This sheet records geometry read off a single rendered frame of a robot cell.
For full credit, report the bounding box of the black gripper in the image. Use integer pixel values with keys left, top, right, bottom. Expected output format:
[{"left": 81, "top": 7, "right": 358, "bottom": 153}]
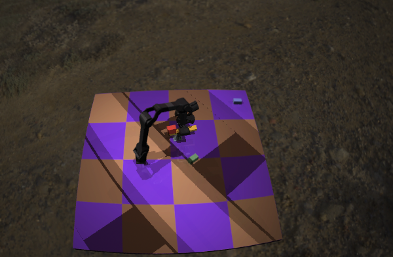
[{"left": 174, "top": 112, "right": 190, "bottom": 136}]

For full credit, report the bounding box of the yellow bar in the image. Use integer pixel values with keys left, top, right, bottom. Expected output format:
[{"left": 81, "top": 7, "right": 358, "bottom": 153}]
[{"left": 166, "top": 125, "right": 197, "bottom": 136}]

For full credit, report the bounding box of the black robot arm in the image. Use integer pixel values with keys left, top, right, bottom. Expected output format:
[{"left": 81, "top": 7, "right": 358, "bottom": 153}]
[{"left": 133, "top": 98, "right": 199, "bottom": 164}]

